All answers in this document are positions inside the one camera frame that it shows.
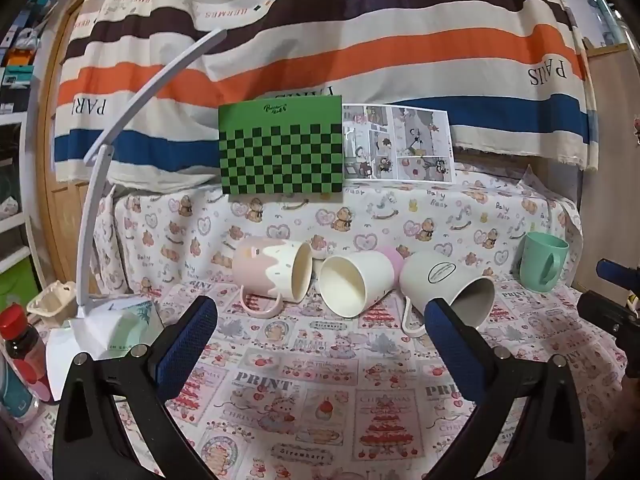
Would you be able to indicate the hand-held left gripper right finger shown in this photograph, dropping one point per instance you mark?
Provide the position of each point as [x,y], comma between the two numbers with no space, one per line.
[456,356]

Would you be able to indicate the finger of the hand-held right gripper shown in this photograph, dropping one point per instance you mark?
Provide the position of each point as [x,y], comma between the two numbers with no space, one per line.
[616,274]
[607,315]

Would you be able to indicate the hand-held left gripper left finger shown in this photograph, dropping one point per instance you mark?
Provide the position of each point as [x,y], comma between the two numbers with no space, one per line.
[184,346]

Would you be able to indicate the white cup with pink base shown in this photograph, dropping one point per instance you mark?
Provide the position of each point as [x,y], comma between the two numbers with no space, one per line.
[345,282]

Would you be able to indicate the white and green tissue box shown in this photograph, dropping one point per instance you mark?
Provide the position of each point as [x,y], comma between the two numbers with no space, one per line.
[135,322]

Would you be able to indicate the mint green mug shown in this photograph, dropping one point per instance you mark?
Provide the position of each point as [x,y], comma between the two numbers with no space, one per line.
[537,265]

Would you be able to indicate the white mug with oval label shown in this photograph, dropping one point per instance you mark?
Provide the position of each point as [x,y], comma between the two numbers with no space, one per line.
[435,275]

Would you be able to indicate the pink mug with white drip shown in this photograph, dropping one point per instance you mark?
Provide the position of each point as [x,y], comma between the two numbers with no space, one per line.
[260,270]

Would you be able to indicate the pink printed tablecloth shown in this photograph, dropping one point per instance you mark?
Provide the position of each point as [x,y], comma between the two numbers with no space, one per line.
[310,390]

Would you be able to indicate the cream plastic container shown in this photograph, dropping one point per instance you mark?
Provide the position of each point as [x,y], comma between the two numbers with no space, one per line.
[50,305]

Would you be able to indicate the wooden cabinet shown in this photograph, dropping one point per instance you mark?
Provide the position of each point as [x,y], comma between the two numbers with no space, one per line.
[612,125]

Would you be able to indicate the bear printed cloth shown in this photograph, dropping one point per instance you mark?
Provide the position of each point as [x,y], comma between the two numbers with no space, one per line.
[380,220]

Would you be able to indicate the dark bottle with red cap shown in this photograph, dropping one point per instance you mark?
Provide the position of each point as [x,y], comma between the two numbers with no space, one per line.
[22,350]

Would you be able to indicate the teal bottle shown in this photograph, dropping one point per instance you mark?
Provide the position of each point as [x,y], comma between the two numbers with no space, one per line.
[15,395]

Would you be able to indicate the green storage bin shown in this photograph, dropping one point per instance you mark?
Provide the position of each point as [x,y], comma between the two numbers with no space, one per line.
[17,285]

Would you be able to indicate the comic printed sheet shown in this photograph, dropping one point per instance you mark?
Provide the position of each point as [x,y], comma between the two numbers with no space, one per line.
[400,145]

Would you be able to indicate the green checkered board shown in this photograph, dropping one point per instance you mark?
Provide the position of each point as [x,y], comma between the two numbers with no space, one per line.
[281,150]

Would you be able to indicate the white desk lamp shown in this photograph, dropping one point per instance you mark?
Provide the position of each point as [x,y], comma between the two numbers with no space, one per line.
[145,97]

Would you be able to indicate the storage shelf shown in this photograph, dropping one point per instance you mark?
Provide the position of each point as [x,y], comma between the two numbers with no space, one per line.
[17,85]

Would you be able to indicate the striped cloth backdrop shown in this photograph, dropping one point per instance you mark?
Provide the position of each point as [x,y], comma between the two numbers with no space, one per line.
[350,35]

